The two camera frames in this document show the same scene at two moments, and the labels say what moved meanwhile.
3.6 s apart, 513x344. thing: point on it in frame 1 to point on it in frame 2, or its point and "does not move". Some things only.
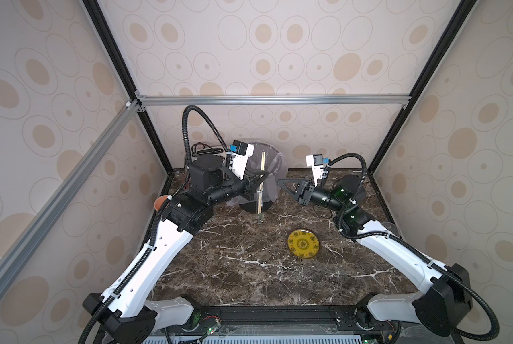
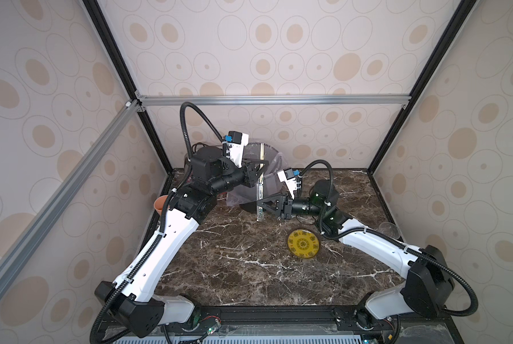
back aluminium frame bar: [158, 99] does not move
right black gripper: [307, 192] to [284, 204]
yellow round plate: [303, 244] does not move
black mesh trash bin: [271, 184] does not move
